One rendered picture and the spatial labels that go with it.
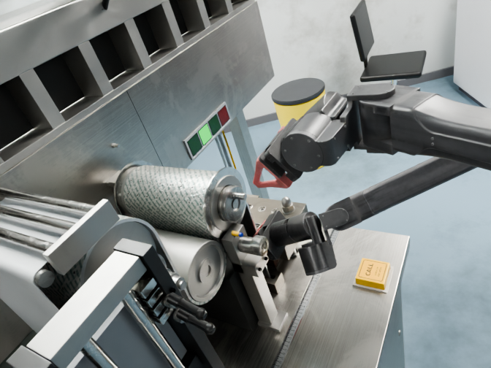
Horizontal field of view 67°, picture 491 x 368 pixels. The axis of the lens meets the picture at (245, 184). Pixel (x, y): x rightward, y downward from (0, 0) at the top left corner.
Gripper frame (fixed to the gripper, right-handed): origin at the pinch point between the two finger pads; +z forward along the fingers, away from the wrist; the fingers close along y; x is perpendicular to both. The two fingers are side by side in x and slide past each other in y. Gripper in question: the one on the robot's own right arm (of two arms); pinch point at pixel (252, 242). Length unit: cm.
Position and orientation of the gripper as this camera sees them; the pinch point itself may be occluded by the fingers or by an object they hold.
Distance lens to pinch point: 92.8
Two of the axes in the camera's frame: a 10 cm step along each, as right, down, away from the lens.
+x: -6.2, -7.4, -2.4
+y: 4.6, -6.0, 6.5
